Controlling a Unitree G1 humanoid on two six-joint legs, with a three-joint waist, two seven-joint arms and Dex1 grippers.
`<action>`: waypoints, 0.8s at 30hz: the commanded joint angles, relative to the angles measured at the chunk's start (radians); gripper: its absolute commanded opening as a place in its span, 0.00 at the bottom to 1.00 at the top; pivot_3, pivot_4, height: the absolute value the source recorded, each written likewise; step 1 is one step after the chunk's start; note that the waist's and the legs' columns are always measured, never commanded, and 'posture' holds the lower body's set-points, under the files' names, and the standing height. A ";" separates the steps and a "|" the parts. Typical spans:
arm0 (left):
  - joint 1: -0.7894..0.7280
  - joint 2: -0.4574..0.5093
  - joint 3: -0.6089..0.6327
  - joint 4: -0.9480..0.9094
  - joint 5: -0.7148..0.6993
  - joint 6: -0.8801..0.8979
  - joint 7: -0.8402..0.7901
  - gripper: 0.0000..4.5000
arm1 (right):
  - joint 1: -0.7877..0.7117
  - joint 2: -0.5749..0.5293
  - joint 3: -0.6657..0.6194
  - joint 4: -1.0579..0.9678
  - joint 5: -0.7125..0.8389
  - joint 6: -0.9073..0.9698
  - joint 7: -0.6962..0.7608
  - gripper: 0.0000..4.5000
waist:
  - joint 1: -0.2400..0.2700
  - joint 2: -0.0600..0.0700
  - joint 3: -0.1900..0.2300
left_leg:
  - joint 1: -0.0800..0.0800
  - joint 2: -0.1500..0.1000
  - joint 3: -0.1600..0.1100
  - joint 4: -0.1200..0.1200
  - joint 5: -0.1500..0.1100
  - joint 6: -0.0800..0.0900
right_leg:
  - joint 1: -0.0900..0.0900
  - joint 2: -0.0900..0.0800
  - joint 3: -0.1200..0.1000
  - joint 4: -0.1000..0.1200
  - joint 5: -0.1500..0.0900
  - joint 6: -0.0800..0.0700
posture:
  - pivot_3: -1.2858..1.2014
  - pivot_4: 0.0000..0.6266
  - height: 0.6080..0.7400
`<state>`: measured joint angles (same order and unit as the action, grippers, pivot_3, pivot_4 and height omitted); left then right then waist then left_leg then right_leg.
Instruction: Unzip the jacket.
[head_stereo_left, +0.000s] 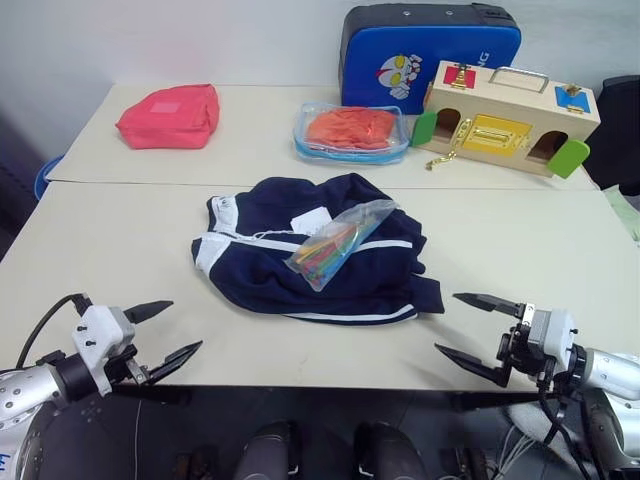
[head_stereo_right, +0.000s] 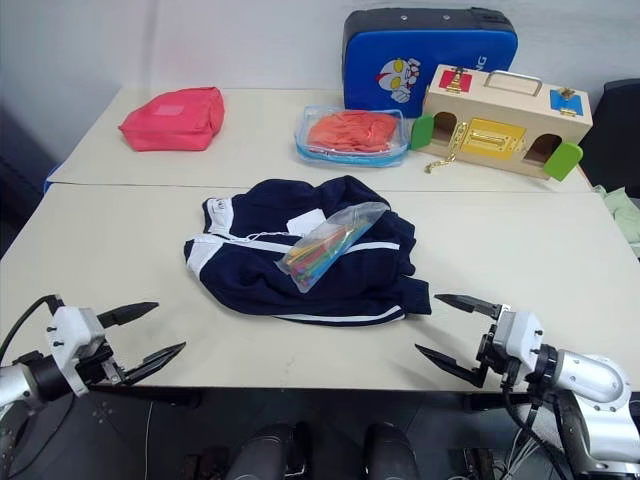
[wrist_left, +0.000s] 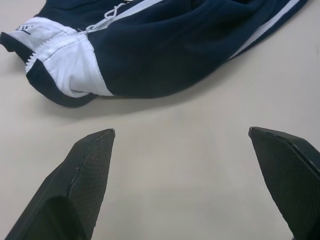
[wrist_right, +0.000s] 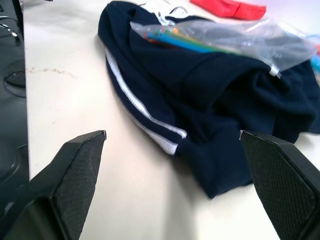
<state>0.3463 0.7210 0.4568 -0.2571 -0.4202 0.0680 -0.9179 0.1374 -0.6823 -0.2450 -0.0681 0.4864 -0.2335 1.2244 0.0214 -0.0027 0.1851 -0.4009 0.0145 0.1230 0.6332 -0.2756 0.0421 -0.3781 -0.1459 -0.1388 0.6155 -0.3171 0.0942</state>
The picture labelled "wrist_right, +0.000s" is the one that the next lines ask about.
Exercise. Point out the red cloth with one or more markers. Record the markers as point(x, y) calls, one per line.
point(230, 7)

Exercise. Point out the navy jacket with white stripes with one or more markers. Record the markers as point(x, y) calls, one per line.
point(190, 100)

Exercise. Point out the blue and orange object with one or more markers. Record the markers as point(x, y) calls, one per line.
point(315, 60)

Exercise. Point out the clear zip bag of straws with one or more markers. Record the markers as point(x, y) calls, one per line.
point(225, 40)

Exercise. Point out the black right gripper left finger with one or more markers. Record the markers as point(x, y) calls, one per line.
point(67, 180)

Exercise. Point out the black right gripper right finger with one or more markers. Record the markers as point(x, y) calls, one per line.
point(282, 182)

